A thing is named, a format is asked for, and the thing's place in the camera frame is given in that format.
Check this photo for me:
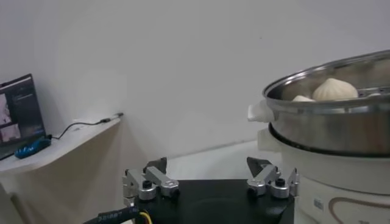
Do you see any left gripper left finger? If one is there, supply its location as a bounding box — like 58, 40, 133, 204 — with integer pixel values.
121, 157, 180, 208

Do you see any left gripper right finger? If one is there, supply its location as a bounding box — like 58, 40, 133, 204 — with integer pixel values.
246, 156, 301, 199

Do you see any white steamed baozi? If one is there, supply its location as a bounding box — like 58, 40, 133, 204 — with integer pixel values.
292, 95, 316, 103
312, 77, 359, 102

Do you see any stainless steel steamer basket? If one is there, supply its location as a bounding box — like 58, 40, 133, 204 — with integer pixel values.
247, 50, 390, 158

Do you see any white electric cooker pot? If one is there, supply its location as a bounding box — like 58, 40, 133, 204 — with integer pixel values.
257, 127, 390, 224

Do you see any white side desk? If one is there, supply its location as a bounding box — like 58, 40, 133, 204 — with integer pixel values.
0, 117, 122, 175

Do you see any blue computer mouse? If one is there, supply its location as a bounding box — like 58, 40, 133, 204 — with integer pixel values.
14, 136, 52, 159

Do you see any black monitor screen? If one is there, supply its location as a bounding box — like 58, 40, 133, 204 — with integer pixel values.
0, 73, 47, 161

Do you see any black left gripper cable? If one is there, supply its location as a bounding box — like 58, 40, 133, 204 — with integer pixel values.
82, 206, 153, 224

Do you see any black cable with connectors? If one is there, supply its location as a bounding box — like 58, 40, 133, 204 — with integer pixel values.
50, 112, 124, 140

